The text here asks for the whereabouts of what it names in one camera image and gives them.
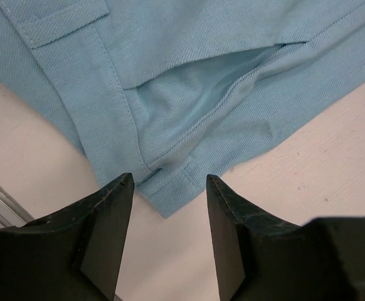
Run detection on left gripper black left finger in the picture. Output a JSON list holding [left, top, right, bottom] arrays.
[[0, 173, 134, 300]]

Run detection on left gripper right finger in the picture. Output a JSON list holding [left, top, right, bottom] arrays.
[[206, 174, 299, 300]]

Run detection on light blue trousers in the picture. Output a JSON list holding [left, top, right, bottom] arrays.
[[0, 1, 365, 217]]

